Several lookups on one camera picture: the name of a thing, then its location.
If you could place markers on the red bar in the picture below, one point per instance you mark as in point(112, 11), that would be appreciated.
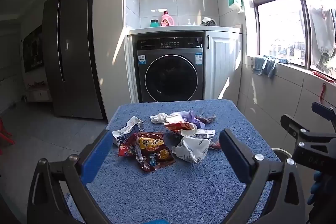
point(324, 76)

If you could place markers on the person's right hand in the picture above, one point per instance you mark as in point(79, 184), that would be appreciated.
point(316, 187)

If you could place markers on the purple plastic wrapper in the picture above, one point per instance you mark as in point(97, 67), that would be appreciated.
point(193, 117)

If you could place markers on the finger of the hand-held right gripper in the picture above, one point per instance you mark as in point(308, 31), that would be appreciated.
point(321, 111)
point(290, 123)

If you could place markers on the dark brown wrapper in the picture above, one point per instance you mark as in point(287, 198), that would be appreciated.
point(207, 119)

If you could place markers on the white paper bag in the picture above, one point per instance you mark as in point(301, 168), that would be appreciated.
point(191, 150)

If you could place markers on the dark grey refrigerator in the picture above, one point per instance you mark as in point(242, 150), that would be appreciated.
point(76, 56)

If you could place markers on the white base cabinet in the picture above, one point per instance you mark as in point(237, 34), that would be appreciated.
point(223, 66)

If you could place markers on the white printed wrapper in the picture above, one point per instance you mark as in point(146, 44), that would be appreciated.
point(130, 127)

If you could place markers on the small red wrapper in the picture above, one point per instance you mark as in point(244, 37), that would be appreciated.
point(215, 144)

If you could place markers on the white label strip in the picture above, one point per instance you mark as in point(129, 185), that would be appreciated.
point(206, 133)

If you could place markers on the pink low cabinet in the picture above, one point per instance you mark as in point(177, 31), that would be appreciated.
point(39, 95)

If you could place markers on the blue terry table towel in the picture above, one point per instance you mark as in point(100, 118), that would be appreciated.
point(170, 192)

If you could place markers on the red brown snack bag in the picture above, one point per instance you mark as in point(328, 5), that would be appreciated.
point(152, 150)

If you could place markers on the red plastic stool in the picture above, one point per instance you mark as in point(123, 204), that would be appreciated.
point(5, 134)

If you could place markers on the red and white wrapper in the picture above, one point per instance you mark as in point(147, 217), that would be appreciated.
point(178, 124)

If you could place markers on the blue hanging towel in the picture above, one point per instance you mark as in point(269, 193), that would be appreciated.
point(267, 66)

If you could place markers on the white pump bottle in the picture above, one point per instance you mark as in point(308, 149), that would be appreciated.
point(189, 22)

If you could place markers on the teal jar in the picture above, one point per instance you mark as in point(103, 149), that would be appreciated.
point(154, 23)

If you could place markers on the round white trash bin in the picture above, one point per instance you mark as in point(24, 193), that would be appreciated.
point(279, 152)

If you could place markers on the white hanging garment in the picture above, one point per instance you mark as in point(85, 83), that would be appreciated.
point(321, 35)

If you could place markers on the dark grey washing machine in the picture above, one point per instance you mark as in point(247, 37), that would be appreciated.
point(170, 77)

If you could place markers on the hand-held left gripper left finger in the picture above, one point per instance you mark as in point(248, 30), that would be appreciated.
point(97, 155)

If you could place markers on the bundled cloth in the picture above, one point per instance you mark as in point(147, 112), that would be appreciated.
point(208, 22)

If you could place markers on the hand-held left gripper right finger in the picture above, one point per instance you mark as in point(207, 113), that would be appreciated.
point(236, 158)

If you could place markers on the brown window frame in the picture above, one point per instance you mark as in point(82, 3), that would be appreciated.
point(304, 29)

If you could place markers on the pink detergent bottle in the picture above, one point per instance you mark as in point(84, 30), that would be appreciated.
point(168, 19)

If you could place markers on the white tissue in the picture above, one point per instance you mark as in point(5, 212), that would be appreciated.
point(158, 118)

